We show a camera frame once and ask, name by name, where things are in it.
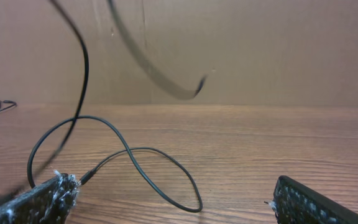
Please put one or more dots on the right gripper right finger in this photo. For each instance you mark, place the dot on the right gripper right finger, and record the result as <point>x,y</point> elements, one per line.
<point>295,203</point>

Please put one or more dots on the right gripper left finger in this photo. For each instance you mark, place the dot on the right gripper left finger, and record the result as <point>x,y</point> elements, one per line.
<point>49,202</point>

